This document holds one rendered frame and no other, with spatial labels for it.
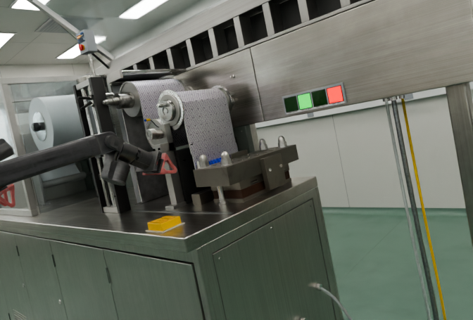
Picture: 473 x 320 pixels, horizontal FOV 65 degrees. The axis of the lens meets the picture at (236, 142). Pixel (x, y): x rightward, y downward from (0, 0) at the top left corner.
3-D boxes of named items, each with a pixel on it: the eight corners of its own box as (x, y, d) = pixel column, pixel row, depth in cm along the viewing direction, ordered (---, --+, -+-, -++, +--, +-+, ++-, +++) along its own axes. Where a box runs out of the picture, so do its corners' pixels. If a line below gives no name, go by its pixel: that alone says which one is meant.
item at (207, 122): (191, 154, 132) (179, 103, 131) (234, 143, 149) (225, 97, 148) (191, 154, 131) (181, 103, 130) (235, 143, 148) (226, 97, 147)
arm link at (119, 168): (109, 132, 104) (93, 136, 109) (96, 171, 100) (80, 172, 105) (143, 148, 112) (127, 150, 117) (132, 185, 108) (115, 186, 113)
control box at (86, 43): (77, 55, 171) (72, 33, 171) (89, 55, 177) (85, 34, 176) (85, 50, 167) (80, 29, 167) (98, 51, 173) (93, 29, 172)
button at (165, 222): (148, 231, 108) (146, 222, 108) (167, 223, 113) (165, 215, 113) (162, 232, 103) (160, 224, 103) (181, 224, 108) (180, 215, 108)
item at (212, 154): (196, 178, 132) (191, 154, 132) (239, 164, 150) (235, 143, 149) (198, 178, 132) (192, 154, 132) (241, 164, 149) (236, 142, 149)
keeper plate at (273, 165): (265, 190, 128) (259, 159, 127) (281, 183, 135) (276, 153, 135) (271, 190, 126) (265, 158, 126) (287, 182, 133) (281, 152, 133)
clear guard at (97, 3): (32, -2, 188) (32, -2, 188) (114, 59, 218) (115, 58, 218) (148, -126, 117) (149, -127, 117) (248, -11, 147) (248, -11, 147)
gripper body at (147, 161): (158, 171, 114) (138, 163, 109) (139, 174, 121) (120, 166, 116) (163, 152, 116) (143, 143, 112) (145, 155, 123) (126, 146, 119)
